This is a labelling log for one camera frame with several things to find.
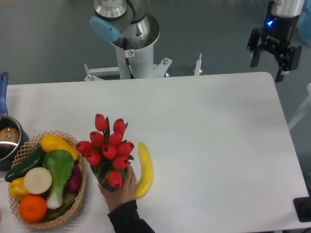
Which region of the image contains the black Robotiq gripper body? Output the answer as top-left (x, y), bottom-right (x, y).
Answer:
top-left (261, 14), bottom-right (299, 54)

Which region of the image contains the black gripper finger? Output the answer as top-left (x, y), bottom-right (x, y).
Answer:
top-left (275, 45), bottom-right (302, 83)
top-left (247, 28), bottom-right (263, 67)

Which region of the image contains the red tulip bouquet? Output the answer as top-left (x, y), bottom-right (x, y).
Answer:
top-left (76, 113), bottom-right (135, 189)

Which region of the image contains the dark grey ribbed vase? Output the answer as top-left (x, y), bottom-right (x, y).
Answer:
top-left (90, 165), bottom-right (128, 192)

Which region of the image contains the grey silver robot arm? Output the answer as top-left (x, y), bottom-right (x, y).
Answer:
top-left (89, 0), bottom-right (306, 83)

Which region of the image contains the black sleeved forearm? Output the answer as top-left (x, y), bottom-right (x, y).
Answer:
top-left (107, 200), bottom-right (155, 233)

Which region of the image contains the person's bare hand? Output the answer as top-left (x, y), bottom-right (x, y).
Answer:
top-left (98, 165), bottom-right (136, 212)

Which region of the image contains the blue plastic bag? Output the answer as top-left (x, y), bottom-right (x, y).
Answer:
top-left (297, 1), bottom-right (311, 45)

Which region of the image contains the black device at edge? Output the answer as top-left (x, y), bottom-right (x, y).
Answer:
top-left (293, 197), bottom-right (311, 222)

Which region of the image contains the yellow plastic banana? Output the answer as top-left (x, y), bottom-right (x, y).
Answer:
top-left (135, 142), bottom-right (153, 199)

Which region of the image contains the yellow squash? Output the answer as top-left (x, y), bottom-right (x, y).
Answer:
top-left (40, 134), bottom-right (79, 161)

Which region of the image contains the green bok choy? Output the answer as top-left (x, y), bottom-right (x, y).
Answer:
top-left (42, 150), bottom-right (74, 210)

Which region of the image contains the purple sweet potato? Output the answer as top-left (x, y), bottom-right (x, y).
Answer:
top-left (67, 164), bottom-right (82, 192)

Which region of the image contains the woven wicker basket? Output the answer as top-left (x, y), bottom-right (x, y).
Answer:
top-left (9, 131), bottom-right (86, 229)

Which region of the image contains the dark green cucumber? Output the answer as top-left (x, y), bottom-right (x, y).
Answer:
top-left (4, 146), bottom-right (46, 183)

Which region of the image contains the green chili pepper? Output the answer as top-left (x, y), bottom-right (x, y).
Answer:
top-left (46, 199), bottom-right (75, 221)

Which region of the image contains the cream round radish slice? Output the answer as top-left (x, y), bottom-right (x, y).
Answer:
top-left (23, 167), bottom-right (52, 195)

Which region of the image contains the blue saucepan with lid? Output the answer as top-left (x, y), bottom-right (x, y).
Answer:
top-left (0, 72), bottom-right (29, 171)

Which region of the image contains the orange fruit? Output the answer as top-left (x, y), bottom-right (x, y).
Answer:
top-left (19, 195), bottom-right (47, 222)

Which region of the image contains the yellow bell pepper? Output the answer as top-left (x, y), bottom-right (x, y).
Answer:
top-left (9, 177), bottom-right (30, 200)

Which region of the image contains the white metal frame right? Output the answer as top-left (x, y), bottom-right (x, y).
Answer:
top-left (288, 83), bottom-right (311, 131)

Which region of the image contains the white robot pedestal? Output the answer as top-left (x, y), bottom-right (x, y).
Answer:
top-left (84, 12), bottom-right (204, 82)

